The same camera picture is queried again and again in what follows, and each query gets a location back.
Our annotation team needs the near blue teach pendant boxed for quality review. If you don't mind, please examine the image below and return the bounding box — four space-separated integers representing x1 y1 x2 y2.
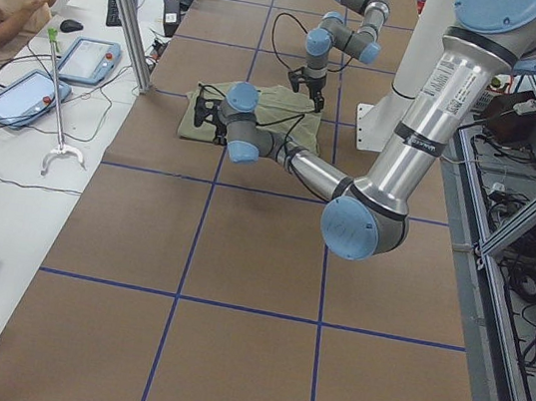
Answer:
0 70 55 130

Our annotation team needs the olive green long-sleeve shirt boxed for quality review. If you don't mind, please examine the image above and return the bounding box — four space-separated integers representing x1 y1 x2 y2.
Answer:
177 81 321 155

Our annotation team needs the blue teach pendant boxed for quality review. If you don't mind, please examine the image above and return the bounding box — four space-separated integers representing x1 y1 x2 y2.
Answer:
57 37 122 87
0 70 55 130

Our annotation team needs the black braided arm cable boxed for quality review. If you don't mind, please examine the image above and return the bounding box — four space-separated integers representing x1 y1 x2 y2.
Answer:
266 9 321 77
189 81 314 167

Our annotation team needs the black computer mouse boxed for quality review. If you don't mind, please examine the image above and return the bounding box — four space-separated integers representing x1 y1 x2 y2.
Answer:
59 19 84 33

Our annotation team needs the black keyboard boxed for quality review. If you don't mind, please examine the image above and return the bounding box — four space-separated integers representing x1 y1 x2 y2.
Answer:
104 0 140 31

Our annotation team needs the metal reacher grabber stick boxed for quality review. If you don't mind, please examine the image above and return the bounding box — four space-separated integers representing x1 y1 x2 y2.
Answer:
40 28 85 177

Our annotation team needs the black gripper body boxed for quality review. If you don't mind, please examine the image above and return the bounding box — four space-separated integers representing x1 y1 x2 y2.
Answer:
193 96 227 146
287 67 326 100

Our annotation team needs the far blue teach pendant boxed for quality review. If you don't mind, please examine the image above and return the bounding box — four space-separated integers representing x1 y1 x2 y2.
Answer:
57 37 122 87

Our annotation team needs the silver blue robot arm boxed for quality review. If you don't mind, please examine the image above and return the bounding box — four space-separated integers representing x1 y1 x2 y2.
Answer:
193 0 536 260
287 0 390 112

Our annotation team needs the aluminium frame post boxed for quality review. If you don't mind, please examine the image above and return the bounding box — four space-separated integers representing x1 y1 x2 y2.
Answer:
117 0 151 94

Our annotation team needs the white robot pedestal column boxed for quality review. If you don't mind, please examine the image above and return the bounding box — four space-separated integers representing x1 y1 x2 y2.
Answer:
355 0 455 153

